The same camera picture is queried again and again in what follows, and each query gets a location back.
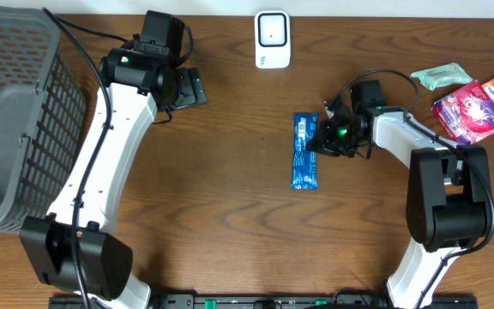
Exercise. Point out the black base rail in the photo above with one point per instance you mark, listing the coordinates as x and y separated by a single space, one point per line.
347 300

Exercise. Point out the teal wet wipes pack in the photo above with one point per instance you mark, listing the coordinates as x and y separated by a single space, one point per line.
442 76

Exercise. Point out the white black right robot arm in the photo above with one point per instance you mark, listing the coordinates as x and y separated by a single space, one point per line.
449 209

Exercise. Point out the white barcode scanner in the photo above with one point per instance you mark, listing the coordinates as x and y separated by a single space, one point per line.
273 45

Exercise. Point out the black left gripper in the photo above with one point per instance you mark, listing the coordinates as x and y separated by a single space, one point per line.
193 88

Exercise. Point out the grey plastic mesh basket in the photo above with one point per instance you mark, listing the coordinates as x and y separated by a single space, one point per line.
42 116

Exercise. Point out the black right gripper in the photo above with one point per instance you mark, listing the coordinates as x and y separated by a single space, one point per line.
330 137

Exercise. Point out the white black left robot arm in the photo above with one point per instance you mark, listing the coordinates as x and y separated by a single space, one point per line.
74 247

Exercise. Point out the blue Oreo cookie pack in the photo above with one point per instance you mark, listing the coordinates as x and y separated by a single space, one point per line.
304 165

